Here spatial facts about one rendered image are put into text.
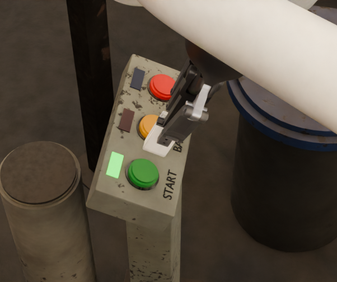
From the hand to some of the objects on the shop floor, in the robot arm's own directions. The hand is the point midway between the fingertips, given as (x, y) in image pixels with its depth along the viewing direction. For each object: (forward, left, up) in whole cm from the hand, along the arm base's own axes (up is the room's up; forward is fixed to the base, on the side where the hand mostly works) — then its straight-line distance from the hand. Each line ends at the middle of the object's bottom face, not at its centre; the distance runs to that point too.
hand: (163, 134), depth 99 cm
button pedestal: (+1, -5, -69) cm, 69 cm away
